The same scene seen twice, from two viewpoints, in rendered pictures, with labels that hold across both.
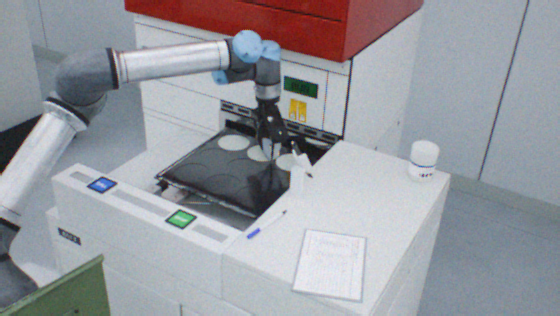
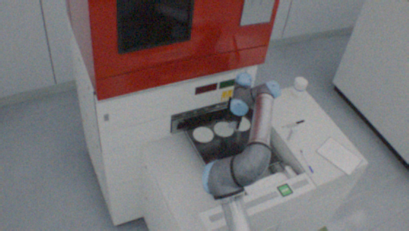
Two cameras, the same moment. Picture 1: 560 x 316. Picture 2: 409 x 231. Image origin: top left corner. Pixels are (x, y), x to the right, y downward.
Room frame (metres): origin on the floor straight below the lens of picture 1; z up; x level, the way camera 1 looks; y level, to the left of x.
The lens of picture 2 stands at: (0.91, 1.26, 2.31)
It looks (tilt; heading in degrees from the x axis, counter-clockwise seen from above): 45 degrees down; 300
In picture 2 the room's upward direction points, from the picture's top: 8 degrees clockwise
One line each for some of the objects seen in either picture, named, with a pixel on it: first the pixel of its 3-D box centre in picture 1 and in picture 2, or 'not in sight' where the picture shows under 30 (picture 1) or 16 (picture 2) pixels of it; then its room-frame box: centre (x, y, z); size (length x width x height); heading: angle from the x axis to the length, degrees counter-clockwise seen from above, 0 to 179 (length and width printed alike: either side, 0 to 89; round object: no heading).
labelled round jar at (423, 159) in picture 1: (422, 161); (299, 87); (1.28, -0.40, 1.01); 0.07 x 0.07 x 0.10
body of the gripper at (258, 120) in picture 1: (267, 112); (236, 109); (1.43, 0.03, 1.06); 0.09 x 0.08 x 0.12; 25
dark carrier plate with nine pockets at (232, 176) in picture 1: (243, 168); (232, 144); (1.38, 0.10, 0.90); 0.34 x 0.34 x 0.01; 61
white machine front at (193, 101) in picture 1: (232, 89); (180, 105); (1.67, 0.16, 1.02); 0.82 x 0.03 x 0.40; 61
